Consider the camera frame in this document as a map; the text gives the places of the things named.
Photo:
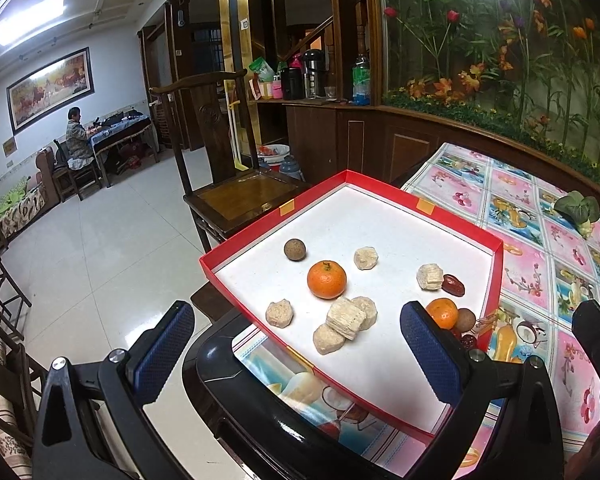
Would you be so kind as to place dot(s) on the ceiling light panel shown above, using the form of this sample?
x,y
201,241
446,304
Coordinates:
x,y
21,23

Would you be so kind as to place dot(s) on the green leafy vegetable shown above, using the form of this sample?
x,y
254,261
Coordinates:
x,y
582,212

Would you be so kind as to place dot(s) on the seated person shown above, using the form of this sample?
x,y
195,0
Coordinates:
x,y
78,141

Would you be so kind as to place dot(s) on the brown longan fruit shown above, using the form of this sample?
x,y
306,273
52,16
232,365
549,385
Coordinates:
x,y
295,249

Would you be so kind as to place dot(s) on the brown kiwi fruit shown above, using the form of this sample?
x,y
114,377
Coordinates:
x,y
465,321

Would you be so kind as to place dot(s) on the floral plastic tablecloth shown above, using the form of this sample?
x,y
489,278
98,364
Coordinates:
x,y
549,269

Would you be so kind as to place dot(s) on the red jujube lower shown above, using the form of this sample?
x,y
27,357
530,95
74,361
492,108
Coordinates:
x,y
469,342

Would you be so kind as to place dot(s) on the flower mural panel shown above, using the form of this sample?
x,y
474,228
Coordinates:
x,y
525,69

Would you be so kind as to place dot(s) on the steel thermos flask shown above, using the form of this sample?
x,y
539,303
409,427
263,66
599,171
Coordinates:
x,y
313,61

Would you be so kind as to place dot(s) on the framed landscape painting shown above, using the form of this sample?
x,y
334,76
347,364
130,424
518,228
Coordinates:
x,y
53,86

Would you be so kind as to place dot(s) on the large orange tangerine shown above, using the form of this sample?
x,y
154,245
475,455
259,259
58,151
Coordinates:
x,y
444,312

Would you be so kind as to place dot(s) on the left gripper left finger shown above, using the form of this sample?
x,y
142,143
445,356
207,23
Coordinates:
x,y
156,352

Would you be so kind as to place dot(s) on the red jujube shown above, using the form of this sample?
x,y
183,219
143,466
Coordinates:
x,y
469,342
453,286

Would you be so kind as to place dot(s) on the dark wooden chair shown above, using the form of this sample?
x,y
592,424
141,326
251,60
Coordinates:
x,y
235,198

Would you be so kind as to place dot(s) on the green snack bag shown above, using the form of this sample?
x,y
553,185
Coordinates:
x,y
262,69

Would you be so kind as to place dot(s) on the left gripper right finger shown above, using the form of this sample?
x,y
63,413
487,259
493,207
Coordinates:
x,y
436,351

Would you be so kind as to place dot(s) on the white chunk centre left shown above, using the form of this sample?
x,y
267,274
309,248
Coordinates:
x,y
365,258

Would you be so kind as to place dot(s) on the clear plastic water bottle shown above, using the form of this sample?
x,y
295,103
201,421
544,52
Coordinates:
x,y
361,81

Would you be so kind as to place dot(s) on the dark dining table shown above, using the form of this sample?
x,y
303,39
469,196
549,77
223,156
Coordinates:
x,y
140,126

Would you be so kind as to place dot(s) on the red jujube upper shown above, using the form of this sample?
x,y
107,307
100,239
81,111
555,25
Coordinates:
x,y
453,286

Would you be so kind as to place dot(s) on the patterned sofa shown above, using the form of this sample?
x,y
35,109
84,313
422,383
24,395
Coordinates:
x,y
30,197

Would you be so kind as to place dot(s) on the small orange tangerine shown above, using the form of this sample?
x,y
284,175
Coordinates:
x,y
327,279

